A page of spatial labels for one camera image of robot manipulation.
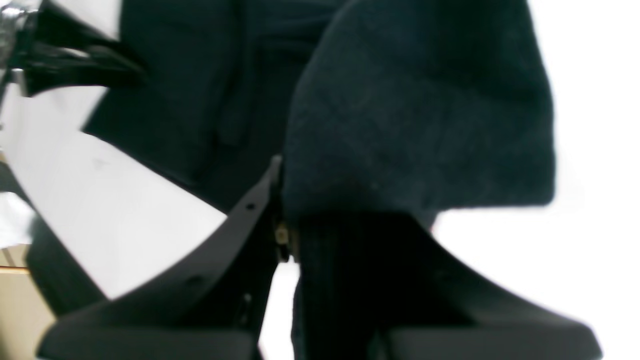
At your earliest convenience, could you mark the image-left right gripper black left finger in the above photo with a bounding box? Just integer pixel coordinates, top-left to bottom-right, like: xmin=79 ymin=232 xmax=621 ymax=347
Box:
xmin=38 ymin=155 xmax=288 ymax=360

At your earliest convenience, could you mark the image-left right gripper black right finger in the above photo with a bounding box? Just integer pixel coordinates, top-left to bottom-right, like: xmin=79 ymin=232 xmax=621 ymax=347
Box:
xmin=370 ymin=215 xmax=603 ymax=360

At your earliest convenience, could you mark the black t-shirt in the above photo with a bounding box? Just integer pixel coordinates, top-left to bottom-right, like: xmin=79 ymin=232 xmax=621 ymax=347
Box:
xmin=82 ymin=0 xmax=556 ymax=360

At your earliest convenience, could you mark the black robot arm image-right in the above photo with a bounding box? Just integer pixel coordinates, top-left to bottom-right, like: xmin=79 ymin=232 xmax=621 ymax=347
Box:
xmin=1 ymin=0 xmax=146 ymax=98

